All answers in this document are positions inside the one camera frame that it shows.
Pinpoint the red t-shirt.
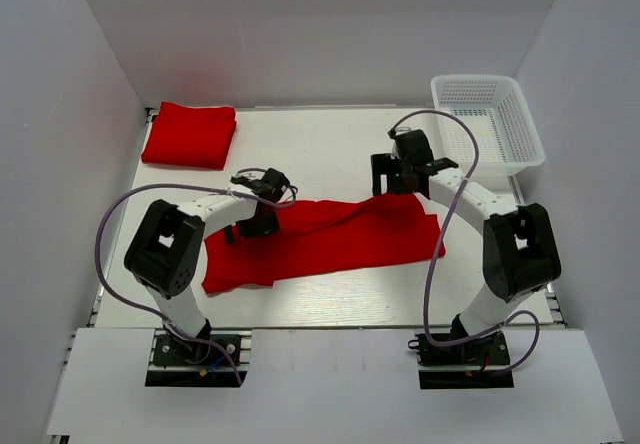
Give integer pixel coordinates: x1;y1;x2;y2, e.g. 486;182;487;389
202;194;440;294
141;101;237;171

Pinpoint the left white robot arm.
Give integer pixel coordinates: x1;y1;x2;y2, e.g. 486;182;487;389
124;168;298;363

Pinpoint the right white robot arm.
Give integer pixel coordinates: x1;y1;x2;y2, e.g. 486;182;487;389
371;130;561;363

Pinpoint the white plastic basket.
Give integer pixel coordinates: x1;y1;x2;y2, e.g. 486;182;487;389
431;74;545;180

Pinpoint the folded red t-shirt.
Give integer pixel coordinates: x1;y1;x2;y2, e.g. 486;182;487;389
141;101;237;171

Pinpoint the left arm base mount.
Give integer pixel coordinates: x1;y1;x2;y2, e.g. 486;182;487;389
145;331;250;389

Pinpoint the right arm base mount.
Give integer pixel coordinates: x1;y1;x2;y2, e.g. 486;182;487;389
407;333;514;390

